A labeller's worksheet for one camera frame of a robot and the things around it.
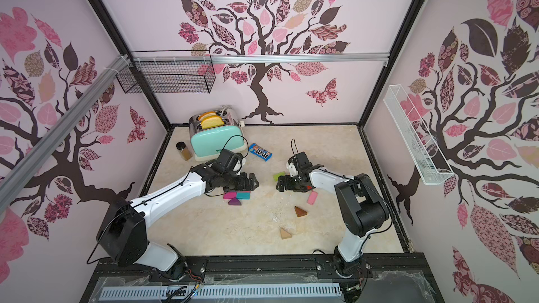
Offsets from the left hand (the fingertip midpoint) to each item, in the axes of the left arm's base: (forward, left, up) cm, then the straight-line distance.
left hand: (248, 189), depth 83 cm
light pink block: (+1, -28, -10) cm, 30 cm away
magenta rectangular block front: (+2, +9, -9) cm, 13 cm away
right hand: (+4, -16, -9) cm, 18 cm away
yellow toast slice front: (+30, +19, +9) cm, 37 cm away
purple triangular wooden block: (-1, +7, -9) cm, 12 cm away
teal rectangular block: (+2, +3, -10) cm, 11 cm away
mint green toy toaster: (+23, +20, +4) cm, 31 cm away
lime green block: (+12, -12, -10) cm, 19 cm away
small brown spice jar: (+22, +33, -5) cm, 40 cm away
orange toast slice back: (+35, +22, +10) cm, 42 cm away
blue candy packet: (+25, -5, -9) cm, 27 cm away
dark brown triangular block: (-7, -21, -8) cm, 24 cm away
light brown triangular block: (-15, -15, -9) cm, 23 cm away
